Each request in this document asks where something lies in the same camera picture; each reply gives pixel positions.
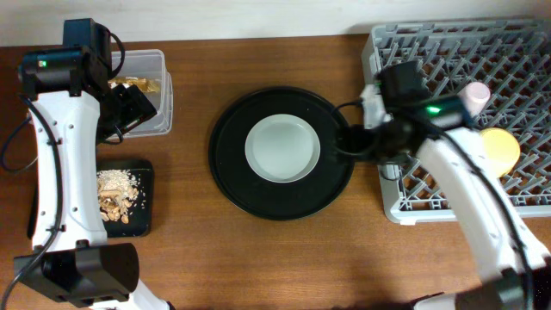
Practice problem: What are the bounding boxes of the pink cup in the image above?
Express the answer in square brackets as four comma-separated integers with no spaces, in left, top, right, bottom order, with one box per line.
[458,82,491,117]

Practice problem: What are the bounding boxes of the gold snack wrapper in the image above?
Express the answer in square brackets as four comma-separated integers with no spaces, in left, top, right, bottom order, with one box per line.
[108,77,161,93]

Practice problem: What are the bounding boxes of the yellow bowl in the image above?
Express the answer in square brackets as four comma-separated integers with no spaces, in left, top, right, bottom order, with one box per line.
[480,127,521,177]

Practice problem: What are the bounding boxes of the food scraps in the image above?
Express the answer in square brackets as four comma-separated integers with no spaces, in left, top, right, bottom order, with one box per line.
[96,170,146,225]

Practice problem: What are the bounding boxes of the grey plate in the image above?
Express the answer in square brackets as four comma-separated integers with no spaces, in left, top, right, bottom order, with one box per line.
[245,114,321,183]

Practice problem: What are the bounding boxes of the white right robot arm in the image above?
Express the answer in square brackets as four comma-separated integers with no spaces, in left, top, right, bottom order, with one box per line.
[346,61,550,309]

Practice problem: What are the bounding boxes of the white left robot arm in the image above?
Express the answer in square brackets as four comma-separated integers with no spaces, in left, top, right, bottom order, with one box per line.
[14,18,170,309]

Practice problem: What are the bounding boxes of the grey dishwasher rack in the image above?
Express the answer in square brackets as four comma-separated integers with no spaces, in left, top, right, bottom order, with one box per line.
[362,19,550,218]

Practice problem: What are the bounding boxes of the clear plastic bin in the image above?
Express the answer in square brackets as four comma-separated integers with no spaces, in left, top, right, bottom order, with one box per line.
[109,49,173,139]

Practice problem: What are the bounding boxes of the black round tray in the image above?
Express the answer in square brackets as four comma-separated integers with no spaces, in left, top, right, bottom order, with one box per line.
[208,86,354,220]

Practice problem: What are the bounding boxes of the black rectangular tray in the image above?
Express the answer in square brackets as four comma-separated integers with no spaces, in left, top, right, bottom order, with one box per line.
[96,159,154,238]

